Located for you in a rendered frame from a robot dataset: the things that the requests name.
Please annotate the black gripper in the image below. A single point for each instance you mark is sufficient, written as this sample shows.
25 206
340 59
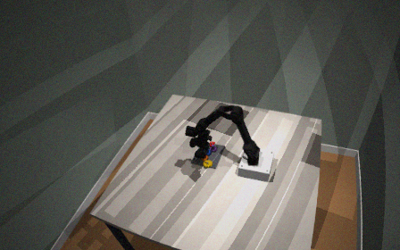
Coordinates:
204 145

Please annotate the yellow gear with black stripe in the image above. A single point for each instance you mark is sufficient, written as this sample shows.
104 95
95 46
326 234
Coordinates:
210 163

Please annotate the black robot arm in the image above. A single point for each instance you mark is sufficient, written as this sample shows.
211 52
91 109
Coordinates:
236 115

